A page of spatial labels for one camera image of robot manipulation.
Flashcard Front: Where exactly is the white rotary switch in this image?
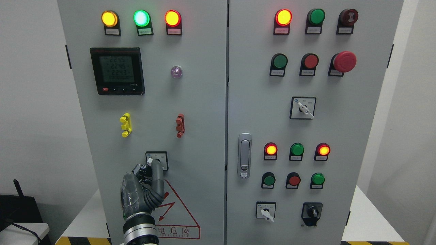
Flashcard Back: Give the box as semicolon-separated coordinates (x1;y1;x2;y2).
255;201;277;223
290;97;316;120

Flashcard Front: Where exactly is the white rotary switch lower right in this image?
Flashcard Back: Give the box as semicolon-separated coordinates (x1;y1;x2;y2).
255;201;277;223

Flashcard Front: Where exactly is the green push button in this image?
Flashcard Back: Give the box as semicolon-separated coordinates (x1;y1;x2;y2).
310;173;325;189
261;172;276;189
269;53;288;77

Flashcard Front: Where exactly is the black digital power meter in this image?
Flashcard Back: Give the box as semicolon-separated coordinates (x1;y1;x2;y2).
90;47;145;96

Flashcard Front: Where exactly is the red push button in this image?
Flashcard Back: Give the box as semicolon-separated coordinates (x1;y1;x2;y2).
299;53;319;77
285;172;301;189

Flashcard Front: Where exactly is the red emergency stop button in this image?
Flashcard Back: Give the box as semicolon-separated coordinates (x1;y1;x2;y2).
328;51;357;77

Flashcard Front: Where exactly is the white rotary switch upper right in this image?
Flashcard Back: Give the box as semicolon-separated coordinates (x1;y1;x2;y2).
290;97;316;120

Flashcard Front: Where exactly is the green indicator top right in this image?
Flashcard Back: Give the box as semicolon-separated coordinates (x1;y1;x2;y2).
305;8;325;34

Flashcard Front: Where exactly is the grey electrical cabinet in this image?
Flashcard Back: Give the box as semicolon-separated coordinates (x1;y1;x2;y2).
58;0;404;245

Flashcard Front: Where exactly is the red push button lower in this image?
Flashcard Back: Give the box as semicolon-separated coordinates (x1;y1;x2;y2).
285;172;301;189

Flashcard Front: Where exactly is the red lit indicator lower left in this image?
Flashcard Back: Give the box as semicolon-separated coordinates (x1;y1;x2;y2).
264;142;278;160

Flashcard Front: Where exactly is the dark red buzzer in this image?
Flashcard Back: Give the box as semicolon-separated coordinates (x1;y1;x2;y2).
336;9;359;35

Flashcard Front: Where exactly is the silver door latch handle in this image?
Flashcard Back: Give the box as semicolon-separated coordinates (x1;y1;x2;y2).
238;132;252;178

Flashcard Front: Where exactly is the green push button lower right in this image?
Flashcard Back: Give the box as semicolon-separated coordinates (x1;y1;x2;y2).
310;173;325;189

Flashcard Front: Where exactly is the green push button upper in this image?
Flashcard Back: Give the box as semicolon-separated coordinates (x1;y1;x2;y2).
269;53;288;77

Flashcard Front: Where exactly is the small purple indicator lamp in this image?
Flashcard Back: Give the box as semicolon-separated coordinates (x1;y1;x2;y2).
170;66;183;79

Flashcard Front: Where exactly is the red electric hazard sticker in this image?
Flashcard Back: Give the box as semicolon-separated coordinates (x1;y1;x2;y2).
152;180;201;240

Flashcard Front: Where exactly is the white rotary switch door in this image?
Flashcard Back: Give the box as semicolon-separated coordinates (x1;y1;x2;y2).
145;151;169;171

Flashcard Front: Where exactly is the green indicator lower middle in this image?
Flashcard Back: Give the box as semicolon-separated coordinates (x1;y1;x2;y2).
289;143;304;161

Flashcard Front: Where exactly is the green lit indicator light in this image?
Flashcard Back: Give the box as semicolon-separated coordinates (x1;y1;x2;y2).
133;10;154;36

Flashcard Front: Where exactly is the white box lower left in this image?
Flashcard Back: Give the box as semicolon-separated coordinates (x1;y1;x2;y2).
0;222;49;245

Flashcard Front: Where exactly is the yellow indicator light top left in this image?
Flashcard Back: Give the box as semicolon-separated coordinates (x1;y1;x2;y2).
101;10;121;36

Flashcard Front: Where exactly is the yellow terminal connector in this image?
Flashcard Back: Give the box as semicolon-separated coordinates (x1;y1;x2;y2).
119;113;132;138

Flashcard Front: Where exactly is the red terminal connector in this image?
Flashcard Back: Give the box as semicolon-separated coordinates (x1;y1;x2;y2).
176;113;185;138

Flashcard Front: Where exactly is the red lit indicator light left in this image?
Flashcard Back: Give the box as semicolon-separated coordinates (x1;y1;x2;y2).
165;10;182;36

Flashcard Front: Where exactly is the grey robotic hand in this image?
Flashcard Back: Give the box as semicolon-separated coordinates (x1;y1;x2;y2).
121;158;165;220

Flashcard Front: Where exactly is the black cable lower left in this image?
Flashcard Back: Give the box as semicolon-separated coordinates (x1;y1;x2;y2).
0;218;43;244

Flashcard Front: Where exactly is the red lit indicator lower right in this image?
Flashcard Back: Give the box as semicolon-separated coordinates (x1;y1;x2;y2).
314;143;331;161

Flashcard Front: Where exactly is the black rotary switch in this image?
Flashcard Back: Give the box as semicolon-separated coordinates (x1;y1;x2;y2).
301;202;323;227

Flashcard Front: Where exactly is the green push button lower left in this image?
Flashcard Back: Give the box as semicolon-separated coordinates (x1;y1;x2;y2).
261;172;276;189

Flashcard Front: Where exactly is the red push button upper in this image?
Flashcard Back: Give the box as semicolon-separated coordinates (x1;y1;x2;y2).
299;53;319;77

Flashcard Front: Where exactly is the red lit indicator right door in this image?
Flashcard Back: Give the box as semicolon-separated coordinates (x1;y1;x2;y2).
274;9;293;35

